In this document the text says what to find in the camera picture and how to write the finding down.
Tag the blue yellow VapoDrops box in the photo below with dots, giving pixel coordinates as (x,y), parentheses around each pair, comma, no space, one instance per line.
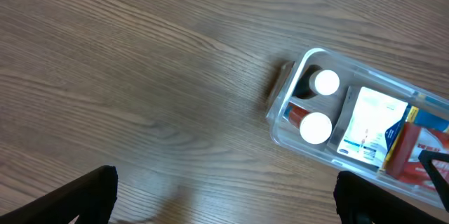
(421,118)

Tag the clear plastic container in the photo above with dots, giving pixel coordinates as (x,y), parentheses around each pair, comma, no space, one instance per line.
(351,73)

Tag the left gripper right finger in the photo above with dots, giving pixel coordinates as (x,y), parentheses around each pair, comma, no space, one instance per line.
(359,201)

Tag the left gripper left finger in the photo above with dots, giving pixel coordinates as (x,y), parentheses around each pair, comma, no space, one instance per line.
(88,199)

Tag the white blue medicine box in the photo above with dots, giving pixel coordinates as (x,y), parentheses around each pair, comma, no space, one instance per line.
(368,125)

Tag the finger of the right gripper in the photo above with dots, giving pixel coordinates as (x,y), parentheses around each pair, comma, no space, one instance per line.
(426,159)

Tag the red medicine box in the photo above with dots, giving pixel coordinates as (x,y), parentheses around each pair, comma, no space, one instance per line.
(404,164)

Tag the black bottle white cap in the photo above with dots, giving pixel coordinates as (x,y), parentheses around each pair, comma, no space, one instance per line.
(316,81)

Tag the orange bottle white cap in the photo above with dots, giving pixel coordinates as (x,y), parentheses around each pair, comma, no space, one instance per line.
(314,127)

